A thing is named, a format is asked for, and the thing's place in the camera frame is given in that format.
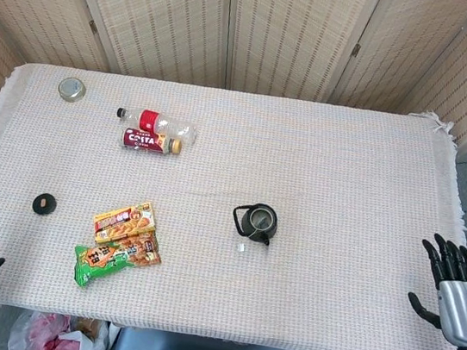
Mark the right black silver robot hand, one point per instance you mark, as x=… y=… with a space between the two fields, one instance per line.
x=464 y=309

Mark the grey tea bag green tag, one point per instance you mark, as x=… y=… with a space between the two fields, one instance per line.
x=241 y=247

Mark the black teapot lid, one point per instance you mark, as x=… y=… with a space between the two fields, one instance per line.
x=44 y=204

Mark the white pink plastic bag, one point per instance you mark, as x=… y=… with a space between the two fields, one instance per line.
x=58 y=339

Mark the green snack bag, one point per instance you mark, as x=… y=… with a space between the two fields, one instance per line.
x=112 y=260

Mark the black teapot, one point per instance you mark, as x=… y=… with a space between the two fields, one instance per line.
x=266 y=232

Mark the yellow snack box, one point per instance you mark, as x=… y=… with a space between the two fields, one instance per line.
x=124 y=220

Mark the round metal tin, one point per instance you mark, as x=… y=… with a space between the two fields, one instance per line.
x=71 y=89

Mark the Costa coffee bottle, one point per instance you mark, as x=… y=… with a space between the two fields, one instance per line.
x=147 y=141

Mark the clear bottle red label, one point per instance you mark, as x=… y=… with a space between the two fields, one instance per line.
x=158 y=123

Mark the beige woven tablecloth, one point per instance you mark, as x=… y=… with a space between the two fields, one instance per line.
x=221 y=295

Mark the bamboo folding screen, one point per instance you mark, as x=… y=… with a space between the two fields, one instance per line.
x=165 y=13

